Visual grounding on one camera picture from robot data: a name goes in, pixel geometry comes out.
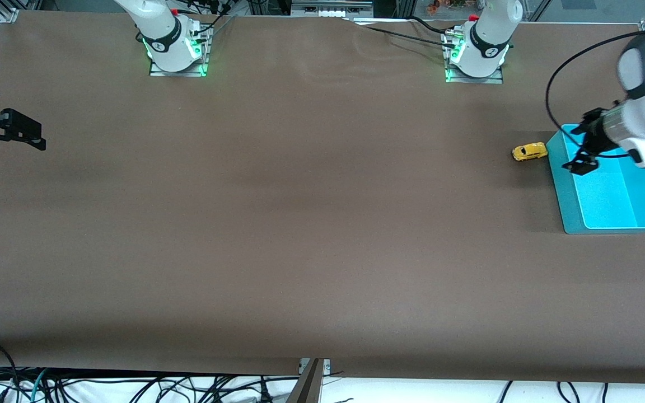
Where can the brown table cover mat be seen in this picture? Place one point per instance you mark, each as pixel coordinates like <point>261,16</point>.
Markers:
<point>322,224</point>

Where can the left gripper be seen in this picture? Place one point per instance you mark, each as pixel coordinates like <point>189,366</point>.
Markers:
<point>594,137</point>

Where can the grey metal equipment box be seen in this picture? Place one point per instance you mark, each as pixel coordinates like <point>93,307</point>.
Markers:
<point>331,5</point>

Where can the yellow beetle toy car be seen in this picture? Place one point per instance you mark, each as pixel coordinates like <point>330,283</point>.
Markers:
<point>529,151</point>

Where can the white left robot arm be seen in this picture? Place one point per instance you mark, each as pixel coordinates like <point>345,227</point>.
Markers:
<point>487,39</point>

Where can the silver metal bracket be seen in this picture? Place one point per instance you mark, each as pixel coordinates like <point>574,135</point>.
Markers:
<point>325,366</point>

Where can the dark metal post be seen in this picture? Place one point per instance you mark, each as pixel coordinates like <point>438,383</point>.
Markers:
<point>307,386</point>

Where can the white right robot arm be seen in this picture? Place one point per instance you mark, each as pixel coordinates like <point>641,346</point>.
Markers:
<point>166,33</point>

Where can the turquoise plastic bin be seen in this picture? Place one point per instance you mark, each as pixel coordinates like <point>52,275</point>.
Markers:
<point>608,196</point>

